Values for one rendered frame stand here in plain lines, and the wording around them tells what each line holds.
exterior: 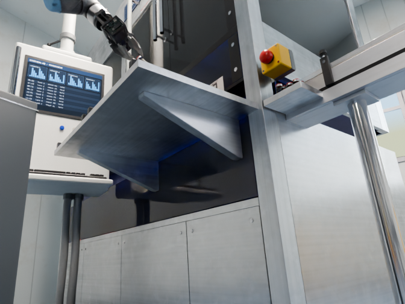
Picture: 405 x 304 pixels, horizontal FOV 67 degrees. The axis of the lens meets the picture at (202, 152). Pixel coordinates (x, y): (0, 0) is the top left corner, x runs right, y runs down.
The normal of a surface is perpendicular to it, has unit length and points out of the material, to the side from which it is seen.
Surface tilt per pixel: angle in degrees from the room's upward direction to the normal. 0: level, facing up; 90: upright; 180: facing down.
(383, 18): 90
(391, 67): 90
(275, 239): 90
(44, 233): 90
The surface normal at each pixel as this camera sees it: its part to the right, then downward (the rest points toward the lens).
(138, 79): 0.07, 0.95
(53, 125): 0.54, -0.30
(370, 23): -0.55, -0.23
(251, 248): -0.78, -0.15
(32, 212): 0.83, -0.23
